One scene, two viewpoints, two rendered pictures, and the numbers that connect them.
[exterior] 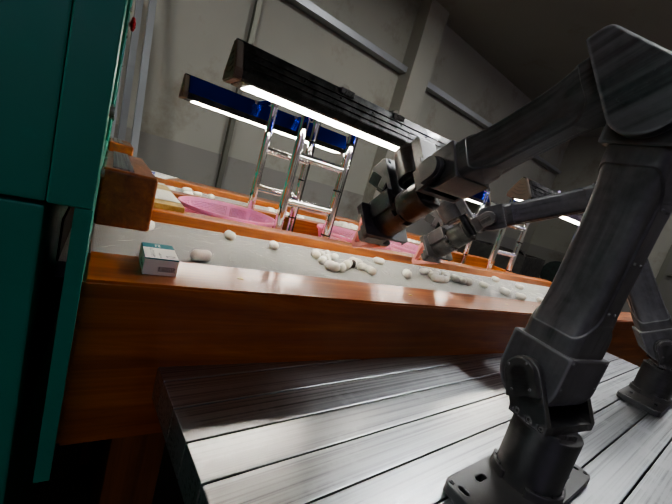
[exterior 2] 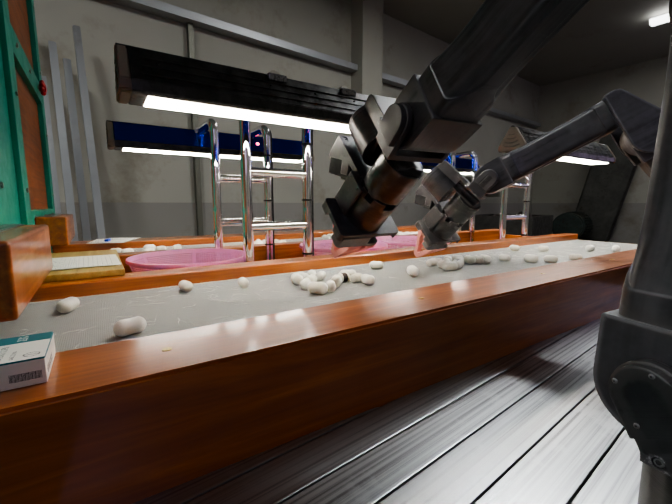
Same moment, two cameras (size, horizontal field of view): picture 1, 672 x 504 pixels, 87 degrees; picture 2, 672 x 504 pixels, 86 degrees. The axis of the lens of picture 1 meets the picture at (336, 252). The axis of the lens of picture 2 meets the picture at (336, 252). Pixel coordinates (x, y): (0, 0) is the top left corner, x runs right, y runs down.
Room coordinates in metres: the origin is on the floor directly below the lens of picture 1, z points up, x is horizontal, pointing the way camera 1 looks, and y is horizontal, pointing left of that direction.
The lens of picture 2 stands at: (0.15, -0.04, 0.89)
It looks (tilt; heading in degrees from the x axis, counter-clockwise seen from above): 8 degrees down; 1
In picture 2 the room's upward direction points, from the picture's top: straight up
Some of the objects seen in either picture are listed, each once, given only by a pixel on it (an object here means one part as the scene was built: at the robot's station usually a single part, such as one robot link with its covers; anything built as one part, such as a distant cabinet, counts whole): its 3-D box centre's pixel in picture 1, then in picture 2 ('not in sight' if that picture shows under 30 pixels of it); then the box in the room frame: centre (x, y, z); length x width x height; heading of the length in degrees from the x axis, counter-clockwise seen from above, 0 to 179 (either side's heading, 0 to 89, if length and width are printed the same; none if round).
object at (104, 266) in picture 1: (513, 338); (561, 311); (0.87, -0.49, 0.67); 1.81 x 0.12 x 0.19; 125
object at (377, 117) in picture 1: (365, 118); (309, 103); (0.85, 0.02, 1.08); 0.62 x 0.08 x 0.07; 125
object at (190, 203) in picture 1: (225, 225); (191, 275); (0.98, 0.32, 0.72); 0.27 x 0.27 x 0.10
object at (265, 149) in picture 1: (272, 172); (234, 201); (1.25, 0.29, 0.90); 0.20 x 0.19 x 0.45; 125
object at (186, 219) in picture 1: (413, 272); (421, 265); (1.19, -0.27, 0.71); 1.81 x 0.05 x 0.11; 125
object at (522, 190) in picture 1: (563, 206); (564, 147); (1.40, -0.78, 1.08); 0.62 x 0.08 x 0.07; 125
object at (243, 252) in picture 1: (456, 285); (474, 268); (1.05, -0.37, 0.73); 1.81 x 0.30 x 0.02; 125
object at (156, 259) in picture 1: (158, 258); (21, 359); (0.40, 0.20, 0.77); 0.06 x 0.04 x 0.02; 35
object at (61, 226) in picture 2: (119, 152); (57, 227); (1.11, 0.73, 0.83); 0.30 x 0.06 x 0.07; 35
